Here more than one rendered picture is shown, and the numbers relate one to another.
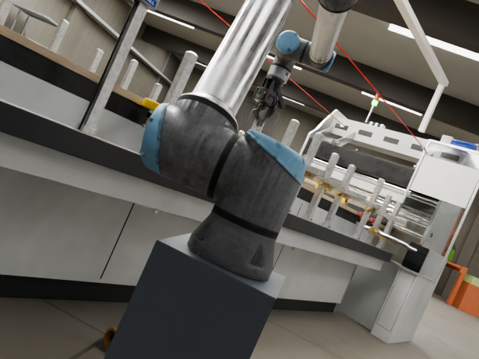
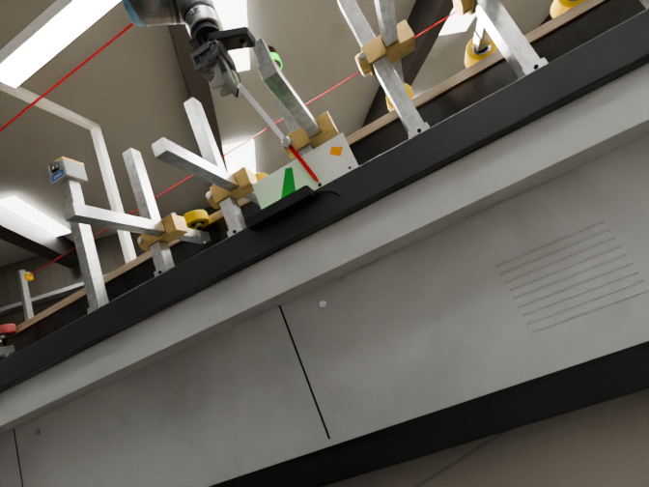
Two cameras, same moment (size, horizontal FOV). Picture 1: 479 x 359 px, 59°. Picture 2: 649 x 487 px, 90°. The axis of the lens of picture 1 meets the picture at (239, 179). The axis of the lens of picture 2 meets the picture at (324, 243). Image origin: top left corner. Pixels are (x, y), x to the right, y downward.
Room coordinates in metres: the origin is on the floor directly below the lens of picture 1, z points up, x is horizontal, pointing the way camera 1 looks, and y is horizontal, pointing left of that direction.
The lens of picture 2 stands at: (1.56, -0.61, 0.41)
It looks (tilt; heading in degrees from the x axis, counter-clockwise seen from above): 13 degrees up; 63
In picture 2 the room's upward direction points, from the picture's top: 23 degrees counter-clockwise
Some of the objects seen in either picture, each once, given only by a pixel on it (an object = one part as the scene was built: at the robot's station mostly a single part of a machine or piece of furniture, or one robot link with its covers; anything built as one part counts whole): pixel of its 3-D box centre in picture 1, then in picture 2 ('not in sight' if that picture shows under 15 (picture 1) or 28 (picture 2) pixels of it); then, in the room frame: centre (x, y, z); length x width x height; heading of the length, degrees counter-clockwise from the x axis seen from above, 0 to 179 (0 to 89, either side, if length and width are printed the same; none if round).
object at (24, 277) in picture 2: not in sight; (36, 332); (0.52, 2.69, 1.25); 0.09 x 0.08 x 1.10; 140
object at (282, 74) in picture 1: (279, 75); (204, 27); (1.81, 0.03, 1.24); 0.10 x 0.09 x 0.05; 50
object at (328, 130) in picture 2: not in sight; (310, 138); (1.96, 0.01, 0.84); 0.13 x 0.06 x 0.05; 140
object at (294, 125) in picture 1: (276, 163); (382, 68); (2.13, -0.14, 0.91); 0.03 x 0.03 x 0.48; 50
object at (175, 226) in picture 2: not in sight; (162, 233); (1.57, 0.33, 0.82); 0.13 x 0.06 x 0.05; 140
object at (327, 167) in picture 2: not in sight; (302, 177); (1.90, 0.02, 0.75); 0.26 x 0.01 x 0.10; 140
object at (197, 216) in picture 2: (149, 114); (199, 229); (1.69, 0.44, 0.85); 0.08 x 0.08 x 0.11
